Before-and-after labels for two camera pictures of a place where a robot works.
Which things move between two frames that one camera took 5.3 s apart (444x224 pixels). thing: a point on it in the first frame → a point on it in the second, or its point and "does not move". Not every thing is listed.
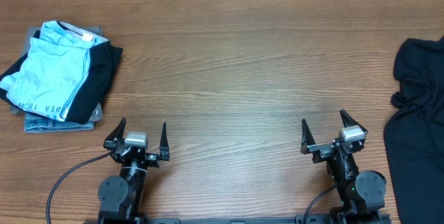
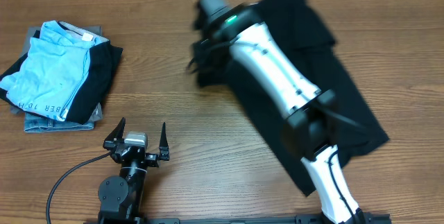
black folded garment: (104, 57) does not move
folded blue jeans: (36, 123) does not move
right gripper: (333, 150) → (200, 57)
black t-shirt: (414, 134) → (289, 19)
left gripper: (154, 160) does not move
